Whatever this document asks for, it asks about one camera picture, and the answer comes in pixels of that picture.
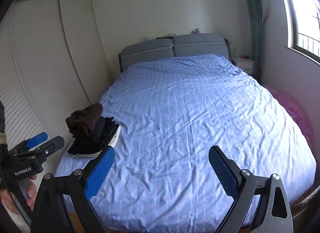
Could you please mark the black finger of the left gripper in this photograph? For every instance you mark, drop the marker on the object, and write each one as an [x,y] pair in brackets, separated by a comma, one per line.
[50,147]

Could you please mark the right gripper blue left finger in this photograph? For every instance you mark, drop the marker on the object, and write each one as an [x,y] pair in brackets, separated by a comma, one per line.
[50,212]

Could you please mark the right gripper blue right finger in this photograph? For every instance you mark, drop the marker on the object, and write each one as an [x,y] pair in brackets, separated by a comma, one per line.
[273,212]

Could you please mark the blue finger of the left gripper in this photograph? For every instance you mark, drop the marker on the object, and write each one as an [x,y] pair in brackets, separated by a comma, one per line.
[34,141]

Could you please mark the dark brown pants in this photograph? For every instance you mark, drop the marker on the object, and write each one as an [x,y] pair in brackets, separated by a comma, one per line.
[81,123]

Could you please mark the person's left hand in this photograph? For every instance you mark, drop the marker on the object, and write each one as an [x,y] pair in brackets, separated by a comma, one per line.
[31,193]

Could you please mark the black folded clothes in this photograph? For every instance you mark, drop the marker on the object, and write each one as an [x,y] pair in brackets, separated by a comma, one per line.
[102,133]

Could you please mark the white folded garment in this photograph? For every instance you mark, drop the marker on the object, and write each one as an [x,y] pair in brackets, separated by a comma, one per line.
[112,143]

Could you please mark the white louvered wardrobe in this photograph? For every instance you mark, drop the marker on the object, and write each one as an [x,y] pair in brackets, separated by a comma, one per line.
[52,64]

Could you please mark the blue floral bed sheet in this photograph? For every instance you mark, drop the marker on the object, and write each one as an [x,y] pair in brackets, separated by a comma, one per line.
[171,112]

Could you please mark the pink blanket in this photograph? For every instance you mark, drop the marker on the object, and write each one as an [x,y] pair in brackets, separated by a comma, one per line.
[295,110]

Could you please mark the white nightstand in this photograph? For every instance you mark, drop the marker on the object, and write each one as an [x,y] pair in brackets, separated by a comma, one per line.
[245,64]

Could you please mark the grey padded headboard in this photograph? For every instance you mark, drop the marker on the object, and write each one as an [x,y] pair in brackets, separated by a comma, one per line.
[179,46]

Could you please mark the small pink toy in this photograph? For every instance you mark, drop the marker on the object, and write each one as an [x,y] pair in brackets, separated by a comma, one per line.
[196,31]

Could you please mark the green curtain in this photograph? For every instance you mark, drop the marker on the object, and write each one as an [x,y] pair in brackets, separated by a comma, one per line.
[259,12]

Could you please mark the wooden bed frame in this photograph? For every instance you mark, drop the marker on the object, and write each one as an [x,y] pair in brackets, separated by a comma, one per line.
[305,211]

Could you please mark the window with frame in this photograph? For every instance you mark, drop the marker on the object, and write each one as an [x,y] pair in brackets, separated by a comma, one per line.
[303,27]

